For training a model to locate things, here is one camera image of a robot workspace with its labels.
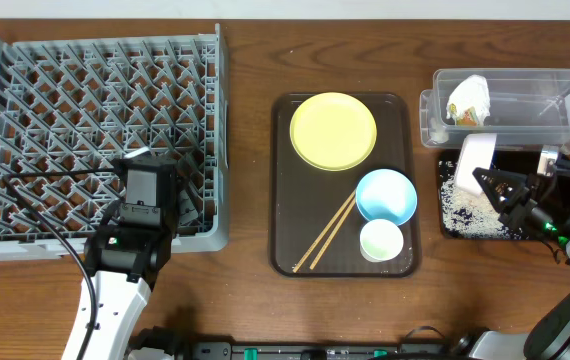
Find small white cup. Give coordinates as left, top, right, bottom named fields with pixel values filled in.
left=359, top=219, right=404, bottom=263

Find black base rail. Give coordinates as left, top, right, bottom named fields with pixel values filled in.
left=125, top=342, right=464, bottom=360

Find white bowl with food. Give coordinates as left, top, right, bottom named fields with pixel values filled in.
left=454, top=133, right=497, bottom=197

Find wooden chopstick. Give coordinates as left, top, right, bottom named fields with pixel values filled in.
left=309, top=193, right=356, bottom=270
left=292, top=191, right=356, bottom=273

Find light blue bowl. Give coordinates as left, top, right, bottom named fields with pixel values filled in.
left=355, top=169, right=418, bottom=226

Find yellow round plate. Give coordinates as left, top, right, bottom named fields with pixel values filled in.
left=289, top=92, right=378, bottom=172

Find right wooden chopstick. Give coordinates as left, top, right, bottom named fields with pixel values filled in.
left=309, top=193, right=356, bottom=270

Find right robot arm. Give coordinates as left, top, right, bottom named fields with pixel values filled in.
left=467, top=168, right=570, bottom=360

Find left wooden chopstick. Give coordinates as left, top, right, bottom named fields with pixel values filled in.
left=292, top=191, right=356, bottom=273

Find clear plastic bin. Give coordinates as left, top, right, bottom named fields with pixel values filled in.
left=419, top=68, right=570, bottom=154

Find black waste tray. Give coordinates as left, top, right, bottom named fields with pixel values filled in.
left=436, top=148, right=570, bottom=243

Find green snack wrapper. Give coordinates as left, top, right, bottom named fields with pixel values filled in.
left=455, top=107, right=479, bottom=126

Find dark brown serving tray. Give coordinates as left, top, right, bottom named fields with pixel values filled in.
left=269, top=93, right=421, bottom=278

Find white napkin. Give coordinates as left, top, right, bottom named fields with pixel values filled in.
left=446, top=75, right=491, bottom=126

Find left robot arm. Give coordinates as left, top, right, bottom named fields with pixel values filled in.
left=63, top=153, right=190, bottom=359

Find spilled rice food waste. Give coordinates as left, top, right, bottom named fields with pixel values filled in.
left=440, top=178, right=526, bottom=240

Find grey dishwasher rack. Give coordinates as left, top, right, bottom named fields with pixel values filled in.
left=0, top=31, right=229, bottom=261

